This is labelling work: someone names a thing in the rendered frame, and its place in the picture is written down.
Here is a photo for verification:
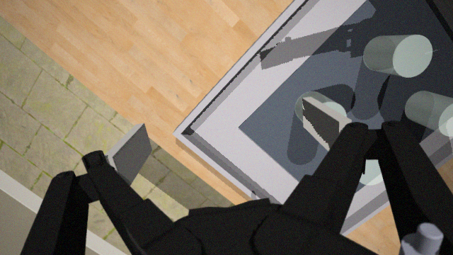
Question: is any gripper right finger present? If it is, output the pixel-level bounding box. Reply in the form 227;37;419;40
254;97;453;255

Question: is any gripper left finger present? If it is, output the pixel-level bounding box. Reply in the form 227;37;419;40
20;123;204;255

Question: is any clear glass cylinder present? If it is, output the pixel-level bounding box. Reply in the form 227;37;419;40
360;160;383;186
363;35;432;78
405;91;453;137
295;91;347;122

